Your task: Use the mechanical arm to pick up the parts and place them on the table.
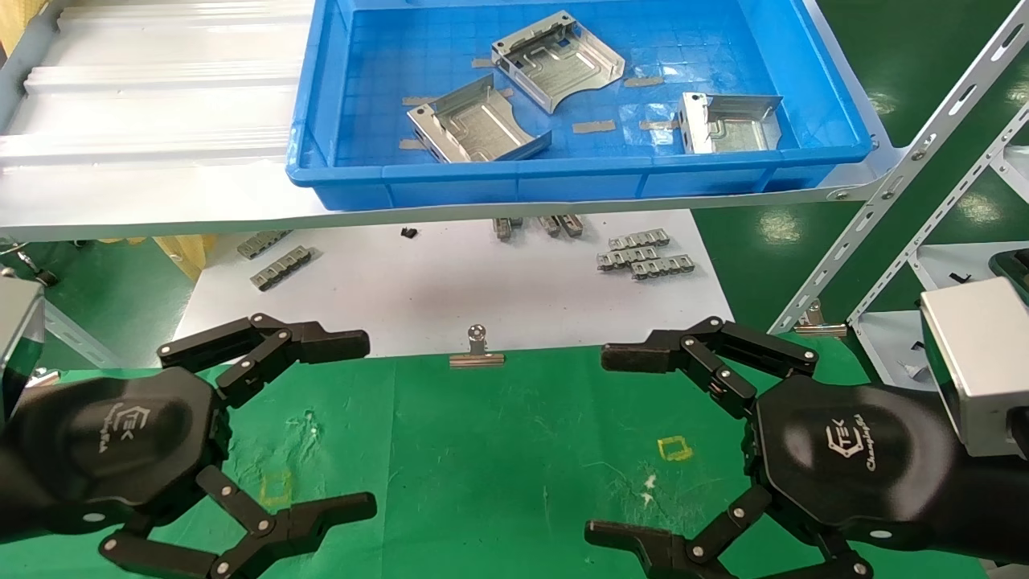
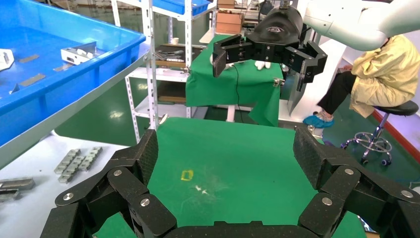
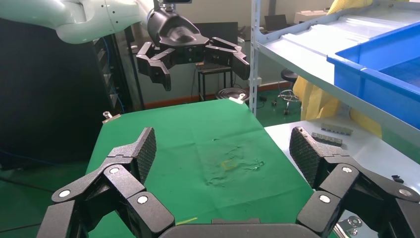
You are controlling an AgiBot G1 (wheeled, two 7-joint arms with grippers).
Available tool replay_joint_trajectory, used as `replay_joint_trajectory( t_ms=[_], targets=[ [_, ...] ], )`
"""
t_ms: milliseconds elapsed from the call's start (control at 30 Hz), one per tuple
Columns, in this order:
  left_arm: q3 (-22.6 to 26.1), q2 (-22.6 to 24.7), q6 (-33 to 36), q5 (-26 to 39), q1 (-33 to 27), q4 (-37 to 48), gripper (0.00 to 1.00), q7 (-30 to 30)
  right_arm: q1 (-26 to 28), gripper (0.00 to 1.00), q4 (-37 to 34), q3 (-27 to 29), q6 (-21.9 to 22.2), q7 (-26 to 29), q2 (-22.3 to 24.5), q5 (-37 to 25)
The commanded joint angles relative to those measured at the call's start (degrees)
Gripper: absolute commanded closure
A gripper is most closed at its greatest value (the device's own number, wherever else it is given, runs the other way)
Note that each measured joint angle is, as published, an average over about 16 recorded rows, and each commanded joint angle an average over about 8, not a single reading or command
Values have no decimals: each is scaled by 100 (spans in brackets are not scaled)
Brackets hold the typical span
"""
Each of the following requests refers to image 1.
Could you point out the yellow square tape mark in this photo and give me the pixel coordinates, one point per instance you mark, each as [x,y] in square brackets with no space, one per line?
[264,490]
[662,449]

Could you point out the stamped sheet metal part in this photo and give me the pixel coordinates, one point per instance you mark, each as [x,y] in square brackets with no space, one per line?
[735,129]
[478,125]
[555,71]

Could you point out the white slotted rack post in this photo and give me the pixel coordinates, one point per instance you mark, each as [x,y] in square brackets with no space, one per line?
[940,213]
[908,169]

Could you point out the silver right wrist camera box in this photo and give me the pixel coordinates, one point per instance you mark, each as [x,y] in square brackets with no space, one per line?
[977,362]

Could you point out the grey metal clip strip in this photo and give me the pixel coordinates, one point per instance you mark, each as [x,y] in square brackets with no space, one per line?
[280,268]
[506,228]
[263,244]
[627,258]
[639,240]
[571,226]
[549,226]
[663,267]

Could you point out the yellow plastic bag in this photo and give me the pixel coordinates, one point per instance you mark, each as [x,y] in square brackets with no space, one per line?
[16,24]

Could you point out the white metal shelf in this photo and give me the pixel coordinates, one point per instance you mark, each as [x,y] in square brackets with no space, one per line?
[161,121]

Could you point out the grey metal angle bar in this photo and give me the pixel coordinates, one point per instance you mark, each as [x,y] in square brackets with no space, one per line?
[76,334]

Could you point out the white board sheet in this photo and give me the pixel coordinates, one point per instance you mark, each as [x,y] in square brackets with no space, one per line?
[450,289]

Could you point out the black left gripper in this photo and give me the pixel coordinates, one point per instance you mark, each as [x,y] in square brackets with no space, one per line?
[120,450]

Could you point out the green table mat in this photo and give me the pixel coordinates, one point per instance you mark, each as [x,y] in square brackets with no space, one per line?
[482,450]

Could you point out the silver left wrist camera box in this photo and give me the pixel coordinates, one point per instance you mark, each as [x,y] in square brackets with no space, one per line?
[18,338]

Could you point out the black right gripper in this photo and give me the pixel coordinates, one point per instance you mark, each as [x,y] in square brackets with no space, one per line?
[852,458]

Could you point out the dark green box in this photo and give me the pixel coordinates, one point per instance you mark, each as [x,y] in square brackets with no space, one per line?
[1014,269]

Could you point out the white slotted rack bar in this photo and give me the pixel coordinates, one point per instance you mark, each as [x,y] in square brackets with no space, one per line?
[1011,173]

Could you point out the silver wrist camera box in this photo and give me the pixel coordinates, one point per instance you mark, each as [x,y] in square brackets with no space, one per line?
[18,338]
[977,362]

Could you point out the blue plastic tray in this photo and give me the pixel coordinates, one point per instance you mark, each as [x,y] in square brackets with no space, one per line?
[482,181]

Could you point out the white rack shelf board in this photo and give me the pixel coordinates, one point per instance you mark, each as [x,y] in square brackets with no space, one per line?
[892,346]

